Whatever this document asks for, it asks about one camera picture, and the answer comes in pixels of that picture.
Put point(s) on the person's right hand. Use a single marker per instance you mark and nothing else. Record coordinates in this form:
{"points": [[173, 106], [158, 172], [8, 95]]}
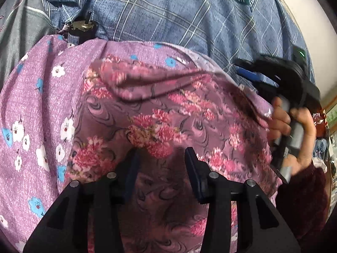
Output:
{"points": [[305, 137]]}

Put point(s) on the grey zippered garment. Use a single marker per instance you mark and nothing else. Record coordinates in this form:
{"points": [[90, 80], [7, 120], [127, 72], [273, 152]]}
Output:
{"points": [[21, 31]]}

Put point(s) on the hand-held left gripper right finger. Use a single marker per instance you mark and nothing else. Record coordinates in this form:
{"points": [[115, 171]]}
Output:
{"points": [[196, 176]]}

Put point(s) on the blue striped quilt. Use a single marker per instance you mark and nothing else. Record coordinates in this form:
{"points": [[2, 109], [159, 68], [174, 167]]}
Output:
{"points": [[158, 10]]}

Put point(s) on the purple floral blanket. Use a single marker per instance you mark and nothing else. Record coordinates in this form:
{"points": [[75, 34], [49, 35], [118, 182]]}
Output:
{"points": [[31, 97]]}

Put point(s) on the blue denim jeans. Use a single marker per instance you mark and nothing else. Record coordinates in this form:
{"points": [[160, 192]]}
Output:
{"points": [[321, 149]]}

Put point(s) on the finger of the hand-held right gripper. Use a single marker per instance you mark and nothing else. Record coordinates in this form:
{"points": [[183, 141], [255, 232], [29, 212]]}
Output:
{"points": [[247, 73]]}

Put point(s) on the small black metal device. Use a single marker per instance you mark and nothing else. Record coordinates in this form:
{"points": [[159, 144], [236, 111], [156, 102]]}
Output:
{"points": [[79, 27]]}

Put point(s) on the person's right forearm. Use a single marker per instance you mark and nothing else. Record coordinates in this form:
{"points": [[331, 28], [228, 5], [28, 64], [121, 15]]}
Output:
{"points": [[302, 203]]}

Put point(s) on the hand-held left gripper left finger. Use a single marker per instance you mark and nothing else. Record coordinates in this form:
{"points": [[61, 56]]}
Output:
{"points": [[131, 174]]}

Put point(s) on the pink floral maroon top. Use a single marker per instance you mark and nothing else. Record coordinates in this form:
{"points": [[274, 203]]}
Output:
{"points": [[171, 116]]}

